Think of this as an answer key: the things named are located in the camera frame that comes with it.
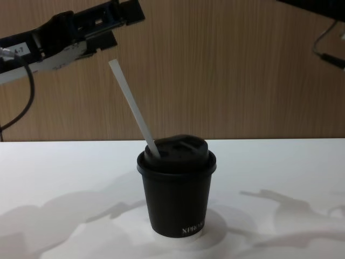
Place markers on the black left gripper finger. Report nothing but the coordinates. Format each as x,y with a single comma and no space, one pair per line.
103,40
126,12

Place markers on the black plastic cup lid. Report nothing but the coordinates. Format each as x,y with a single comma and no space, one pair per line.
183,156

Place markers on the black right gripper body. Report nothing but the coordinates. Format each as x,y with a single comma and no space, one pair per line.
323,6

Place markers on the black paper cup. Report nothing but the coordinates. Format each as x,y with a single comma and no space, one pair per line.
176,205

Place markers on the white flat stirrer stick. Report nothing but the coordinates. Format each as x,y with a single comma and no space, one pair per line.
129,102

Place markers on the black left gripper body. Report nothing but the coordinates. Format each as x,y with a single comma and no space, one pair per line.
51,35

